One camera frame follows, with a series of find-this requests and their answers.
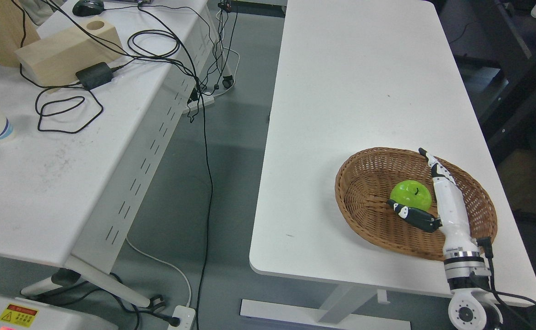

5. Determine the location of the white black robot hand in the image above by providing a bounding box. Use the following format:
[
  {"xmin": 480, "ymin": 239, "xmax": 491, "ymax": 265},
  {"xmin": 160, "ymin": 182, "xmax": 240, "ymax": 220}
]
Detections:
[{"xmin": 387, "ymin": 148, "xmax": 480, "ymax": 259}]

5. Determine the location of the green apple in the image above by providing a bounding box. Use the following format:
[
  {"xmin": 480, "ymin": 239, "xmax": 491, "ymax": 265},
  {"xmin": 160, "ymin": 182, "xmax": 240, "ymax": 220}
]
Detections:
[{"xmin": 390, "ymin": 180, "xmax": 432, "ymax": 211}]

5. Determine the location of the black metal shelf rack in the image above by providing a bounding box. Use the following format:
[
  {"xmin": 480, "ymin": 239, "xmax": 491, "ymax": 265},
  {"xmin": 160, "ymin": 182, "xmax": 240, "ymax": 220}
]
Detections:
[{"xmin": 435, "ymin": 0, "xmax": 536, "ymax": 158}]

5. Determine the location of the white standing desk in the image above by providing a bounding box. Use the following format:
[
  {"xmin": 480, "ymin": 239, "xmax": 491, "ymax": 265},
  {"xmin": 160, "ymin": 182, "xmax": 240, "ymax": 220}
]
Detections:
[{"xmin": 240, "ymin": 0, "xmax": 536, "ymax": 330}]

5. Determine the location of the far white power strip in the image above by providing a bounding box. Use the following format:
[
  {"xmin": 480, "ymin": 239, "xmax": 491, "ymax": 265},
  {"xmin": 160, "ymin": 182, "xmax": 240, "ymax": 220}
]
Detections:
[{"xmin": 182, "ymin": 94, "xmax": 215, "ymax": 114}]

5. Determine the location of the white floor power strip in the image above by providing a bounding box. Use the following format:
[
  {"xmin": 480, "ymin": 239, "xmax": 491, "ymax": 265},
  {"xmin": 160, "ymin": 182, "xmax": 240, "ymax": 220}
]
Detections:
[{"xmin": 167, "ymin": 305, "xmax": 196, "ymax": 330}]

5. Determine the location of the black power adapter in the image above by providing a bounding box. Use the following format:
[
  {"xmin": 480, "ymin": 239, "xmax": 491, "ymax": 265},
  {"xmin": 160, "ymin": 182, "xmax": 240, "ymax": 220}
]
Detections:
[{"xmin": 75, "ymin": 62, "xmax": 113, "ymax": 90}]

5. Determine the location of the white perforated-panel table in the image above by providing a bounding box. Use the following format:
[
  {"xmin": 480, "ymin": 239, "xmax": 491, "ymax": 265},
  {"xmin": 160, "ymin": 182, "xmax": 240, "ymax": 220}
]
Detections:
[{"xmin": 0, "ymin": 0, "xmax": 222, "ymax": 308}]

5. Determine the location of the black computer mouse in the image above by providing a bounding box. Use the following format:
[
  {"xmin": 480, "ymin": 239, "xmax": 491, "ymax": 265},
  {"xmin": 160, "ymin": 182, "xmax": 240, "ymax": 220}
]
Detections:
[{"xmin": 72, "ymin": 0, "xmax": 105, "ymax": 17}]

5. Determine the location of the wooden block with hole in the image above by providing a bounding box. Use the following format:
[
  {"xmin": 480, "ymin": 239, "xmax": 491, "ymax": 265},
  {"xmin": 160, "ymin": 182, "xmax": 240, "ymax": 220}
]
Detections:
[{"xmin": 16, "ymin": 17, "xmax": 122, "ymax": 86}]

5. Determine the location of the white box machine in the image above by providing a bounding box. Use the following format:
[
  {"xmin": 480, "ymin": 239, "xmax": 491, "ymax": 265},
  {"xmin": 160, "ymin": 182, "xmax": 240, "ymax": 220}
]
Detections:
[{"xmin": 0, "ymin": 296, "xmax": 119, "ymax": 330}]

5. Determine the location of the long black power cable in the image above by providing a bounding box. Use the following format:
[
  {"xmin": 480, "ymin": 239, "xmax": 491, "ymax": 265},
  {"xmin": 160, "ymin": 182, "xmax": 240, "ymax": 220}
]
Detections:
[{"xmin": 137, "ymin": 0, "xmax": 216, "ymax": 330}]

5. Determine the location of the black coiled cable on table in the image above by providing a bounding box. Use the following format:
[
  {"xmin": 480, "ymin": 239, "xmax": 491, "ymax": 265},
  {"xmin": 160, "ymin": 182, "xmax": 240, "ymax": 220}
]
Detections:
[{"xmin": 11, "ymin": 27, "xmax": 181, "ymax": 134}]

